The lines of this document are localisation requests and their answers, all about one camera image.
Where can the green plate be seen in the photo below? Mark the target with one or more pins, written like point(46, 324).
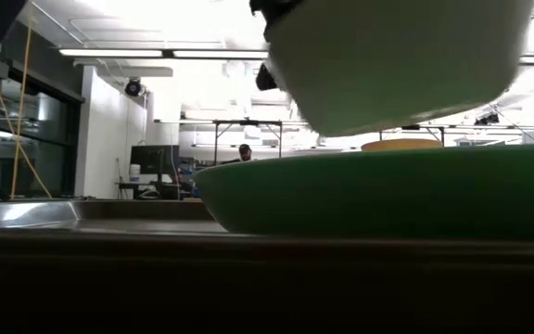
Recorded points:
point(364, 195)

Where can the white tub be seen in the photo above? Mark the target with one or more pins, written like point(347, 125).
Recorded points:
point(135, 173)

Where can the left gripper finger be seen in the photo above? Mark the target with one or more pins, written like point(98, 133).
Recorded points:
point(265, 78)

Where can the person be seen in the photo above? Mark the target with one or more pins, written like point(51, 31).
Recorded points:
point(245, 152)

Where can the black computer monitor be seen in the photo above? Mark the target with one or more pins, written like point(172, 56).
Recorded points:
point(155, 159)

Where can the white bowl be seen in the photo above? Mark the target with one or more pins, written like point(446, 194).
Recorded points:
point(387, 60)

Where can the black mounted camera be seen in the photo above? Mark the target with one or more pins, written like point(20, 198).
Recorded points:
point(487, 119)

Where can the black metal frame stand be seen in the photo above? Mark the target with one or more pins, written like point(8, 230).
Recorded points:
point(410, 126)
point(248, 122)

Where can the black ceiling spotlight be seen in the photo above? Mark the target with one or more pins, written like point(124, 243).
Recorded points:
point(133, 87)

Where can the black window frame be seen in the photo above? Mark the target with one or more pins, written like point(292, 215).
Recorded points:
point(74, 139)

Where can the orange mug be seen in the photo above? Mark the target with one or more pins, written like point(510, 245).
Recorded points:
point(401, 145)

